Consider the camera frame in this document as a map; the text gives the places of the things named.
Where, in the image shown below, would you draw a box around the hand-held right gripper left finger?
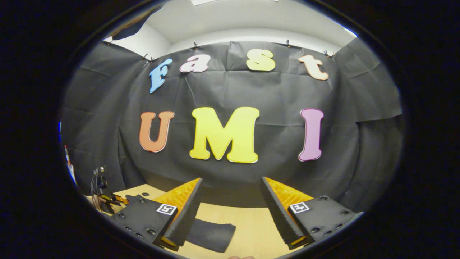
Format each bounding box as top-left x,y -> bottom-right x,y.
111,177 -> 203,251

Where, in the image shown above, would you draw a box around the black jeans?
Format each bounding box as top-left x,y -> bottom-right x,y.
186,218 -> 236,253

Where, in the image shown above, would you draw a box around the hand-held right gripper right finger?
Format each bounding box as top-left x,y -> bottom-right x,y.
260,176 -> 364,250

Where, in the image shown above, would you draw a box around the black backdrop cloth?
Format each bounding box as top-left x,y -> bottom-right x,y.
59,38 -> 403,213

